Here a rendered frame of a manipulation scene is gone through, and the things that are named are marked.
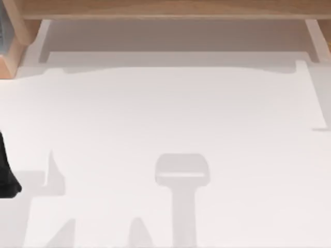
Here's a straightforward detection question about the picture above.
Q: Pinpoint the pale wooden cupboard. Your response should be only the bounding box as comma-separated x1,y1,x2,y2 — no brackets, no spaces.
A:
0,0,331,80

